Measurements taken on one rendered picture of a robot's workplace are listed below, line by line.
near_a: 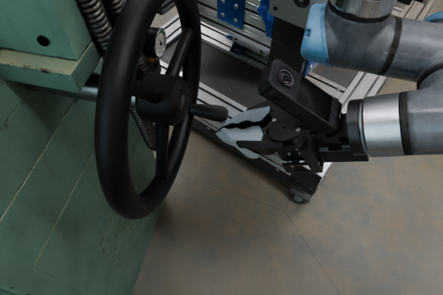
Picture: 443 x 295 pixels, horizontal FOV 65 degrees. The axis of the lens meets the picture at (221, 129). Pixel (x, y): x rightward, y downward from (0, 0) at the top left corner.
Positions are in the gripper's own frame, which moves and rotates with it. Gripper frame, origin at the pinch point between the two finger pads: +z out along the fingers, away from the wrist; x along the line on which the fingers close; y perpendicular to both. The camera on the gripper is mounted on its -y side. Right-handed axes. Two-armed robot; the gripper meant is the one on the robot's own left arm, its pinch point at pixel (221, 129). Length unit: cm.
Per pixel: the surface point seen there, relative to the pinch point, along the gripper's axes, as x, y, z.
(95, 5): -2.8, -24.6, 0.9
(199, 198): 16, 56, 46
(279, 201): 23, 69, 22
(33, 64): -8.5, -23.5, 8.1
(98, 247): -15.7, 16.4, 34.9
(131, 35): -9.1, -23.6, -7.3
